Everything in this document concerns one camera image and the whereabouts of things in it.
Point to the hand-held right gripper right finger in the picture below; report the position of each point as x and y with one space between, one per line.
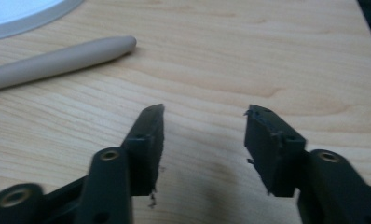
273 155

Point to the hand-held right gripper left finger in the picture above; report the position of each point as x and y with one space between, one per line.
143 155

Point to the white plate with grey rim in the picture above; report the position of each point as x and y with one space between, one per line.
22 12

